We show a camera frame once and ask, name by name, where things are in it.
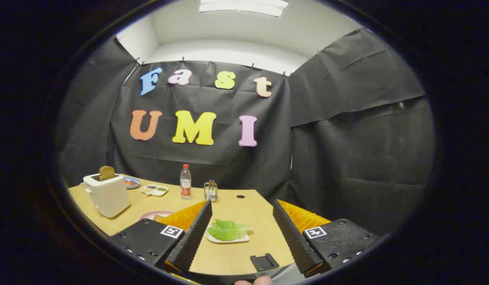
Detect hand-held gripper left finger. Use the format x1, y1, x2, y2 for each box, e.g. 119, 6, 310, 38
109, 200, 213, 274

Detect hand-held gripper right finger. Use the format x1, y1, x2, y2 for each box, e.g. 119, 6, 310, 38
273, 199, 382, 274

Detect green lettuce leaf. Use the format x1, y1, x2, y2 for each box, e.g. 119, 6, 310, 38
207, 219, 248, 241

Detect black table clamp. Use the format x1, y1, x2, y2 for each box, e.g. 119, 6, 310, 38
250, 253, 280, 272

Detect white square plate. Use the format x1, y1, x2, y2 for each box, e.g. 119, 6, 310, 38
205, 222, 250, 243

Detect pink round plate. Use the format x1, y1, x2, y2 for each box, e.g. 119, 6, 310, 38
138, 210, 174, 221

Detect clear plastic water bottle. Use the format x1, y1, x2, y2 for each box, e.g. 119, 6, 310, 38
180, 164, 192, 200

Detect white divided condiment tray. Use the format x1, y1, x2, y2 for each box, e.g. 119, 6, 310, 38
141, 184, 169, 197

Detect black backdrop cloth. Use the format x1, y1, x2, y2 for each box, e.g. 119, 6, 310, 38
57, 28, 437, 238

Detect white toaster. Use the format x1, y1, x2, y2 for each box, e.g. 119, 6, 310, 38
83, 173, 131, 219

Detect ceiling light panel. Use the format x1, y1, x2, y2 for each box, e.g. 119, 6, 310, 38
199, 0, 289, 17

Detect wire mesh utensil holder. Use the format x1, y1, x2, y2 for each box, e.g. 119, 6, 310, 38
204, 180, 218, 202

